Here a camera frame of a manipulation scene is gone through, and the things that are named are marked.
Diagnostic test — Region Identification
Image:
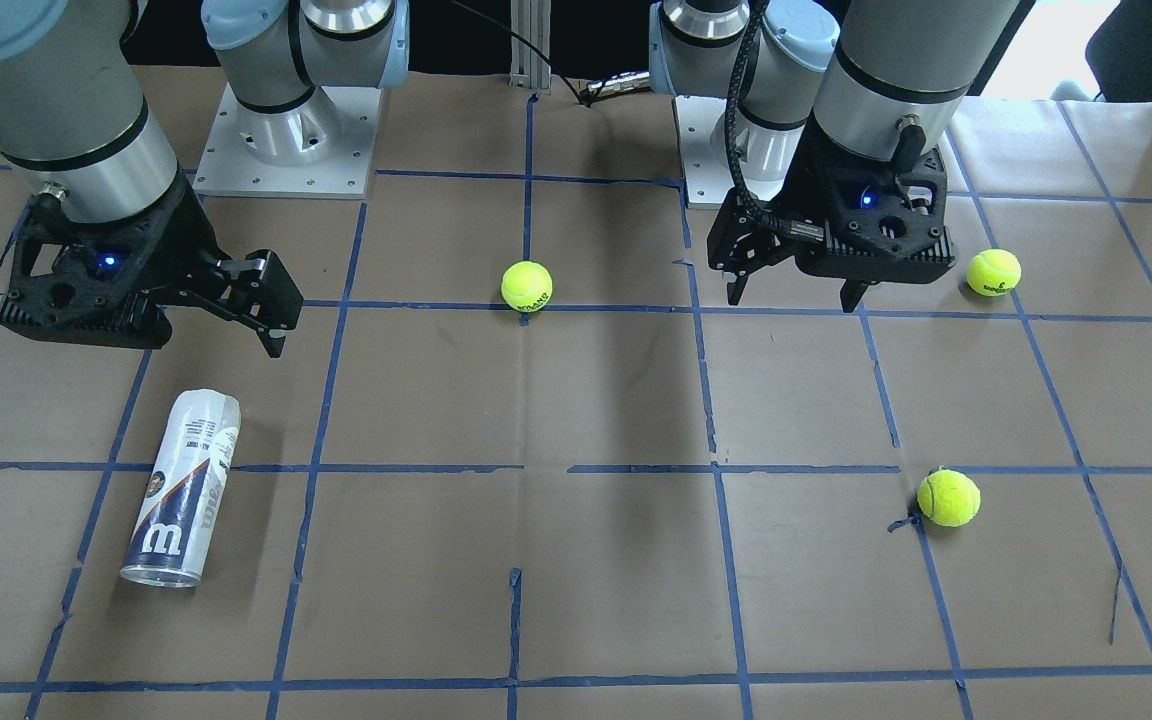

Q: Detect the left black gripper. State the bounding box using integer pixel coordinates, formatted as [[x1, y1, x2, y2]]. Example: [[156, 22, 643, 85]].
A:
[[707, 118, 957, 314]]

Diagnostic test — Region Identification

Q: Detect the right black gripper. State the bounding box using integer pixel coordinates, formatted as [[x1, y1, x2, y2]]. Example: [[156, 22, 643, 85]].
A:
[[0, 173, 305, 359]]

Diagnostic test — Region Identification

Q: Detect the white tennis ball can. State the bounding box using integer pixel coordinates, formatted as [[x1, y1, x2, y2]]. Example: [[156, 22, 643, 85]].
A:
[[119, 389, 241, 588]]

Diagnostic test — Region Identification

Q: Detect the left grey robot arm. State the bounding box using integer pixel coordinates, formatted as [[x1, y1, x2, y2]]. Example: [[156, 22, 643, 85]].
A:
[[649, 1, 1018, 313]]

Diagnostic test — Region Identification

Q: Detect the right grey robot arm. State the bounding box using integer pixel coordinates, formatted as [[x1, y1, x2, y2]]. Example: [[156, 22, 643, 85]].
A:
[[0, 1, 411, 357]]

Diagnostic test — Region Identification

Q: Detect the far tennis ball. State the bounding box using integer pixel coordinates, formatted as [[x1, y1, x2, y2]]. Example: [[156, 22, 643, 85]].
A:
[[967, 249, 1023, 297]]

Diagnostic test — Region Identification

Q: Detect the tennis ball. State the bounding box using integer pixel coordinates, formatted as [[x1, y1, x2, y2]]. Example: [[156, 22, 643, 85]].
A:
[[500, 260, 554, 313], [967, 249, 1023, 297], [916, 468, 980, 528]]

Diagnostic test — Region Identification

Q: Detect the near tennis ball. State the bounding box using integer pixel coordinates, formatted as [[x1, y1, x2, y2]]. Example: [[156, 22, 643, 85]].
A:
[[916, 468, 980, 528]]

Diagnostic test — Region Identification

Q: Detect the centre tennis ball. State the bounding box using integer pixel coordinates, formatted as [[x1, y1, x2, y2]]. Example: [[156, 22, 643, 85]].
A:
[[500, 260, 554, 313]]

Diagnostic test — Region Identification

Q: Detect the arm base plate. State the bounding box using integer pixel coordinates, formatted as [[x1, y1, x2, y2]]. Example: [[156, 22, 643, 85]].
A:
[[195, 88, 384, 200], [673, 94, 797, 210]]

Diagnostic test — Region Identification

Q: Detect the black braided cable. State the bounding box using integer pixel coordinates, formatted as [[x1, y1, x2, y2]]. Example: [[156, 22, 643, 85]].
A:
[[725, 0, 825, 245]]

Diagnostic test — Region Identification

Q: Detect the aluminium profile post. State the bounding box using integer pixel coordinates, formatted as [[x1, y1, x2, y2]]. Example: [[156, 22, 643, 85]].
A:
[[509, 0, 552, 94]]

